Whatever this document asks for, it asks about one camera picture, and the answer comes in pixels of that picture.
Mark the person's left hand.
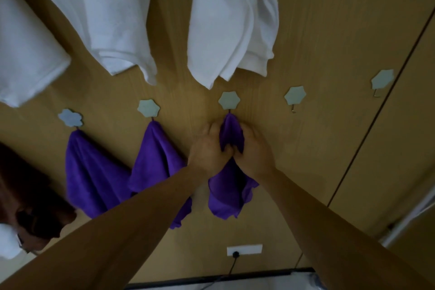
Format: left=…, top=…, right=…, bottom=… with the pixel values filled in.
left=188, top=122, right=235, bottom=179

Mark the person's right hand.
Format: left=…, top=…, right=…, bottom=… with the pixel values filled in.
left=233, top=122, right=276, bottom=180

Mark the purple microfiber cloth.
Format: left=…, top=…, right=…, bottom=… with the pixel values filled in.
left=65, top=129, right=133, bottom=220
left=208, top=113, right=260, bottom=221
left=128, top=120, right=193, bottom=230

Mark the person's right forearm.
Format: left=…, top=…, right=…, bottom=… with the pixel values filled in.
left=258, top=168, right=435, bottom=290

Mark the person's left forearm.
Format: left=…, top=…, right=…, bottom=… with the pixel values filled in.
left=0, top=166, right=208, bottom=290

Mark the white towel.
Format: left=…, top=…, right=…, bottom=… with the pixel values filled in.
left=0, top=0, right=72, bottom=109
left=186, top=0, right=280, bottom=91
left=14, top=0, right=158, bottom=87

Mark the white metal bar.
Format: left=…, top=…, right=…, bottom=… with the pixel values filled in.
left=380, top=187, right=435, bottom=248

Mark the white face mask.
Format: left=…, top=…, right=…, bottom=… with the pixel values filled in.
left=0, top=224, right=23, bottom=261

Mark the pale flower-shaped wall hook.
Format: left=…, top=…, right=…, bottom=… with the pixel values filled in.
left=57, top=108, right=84, bottom=130
left=370, top=69, right=395, bottom=98
left=137, top=98, right=161, bottom=121
left=217, top=91, right=241, bottom=112
left=284, top=85, right=307, bottom=114

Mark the white wall socket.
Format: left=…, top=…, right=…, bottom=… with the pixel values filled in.
left=226, top=244, right=263, bottom=257

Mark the black plug with cable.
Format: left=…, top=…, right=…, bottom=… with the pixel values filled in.
left=203, top=251, right=240, bottom=290

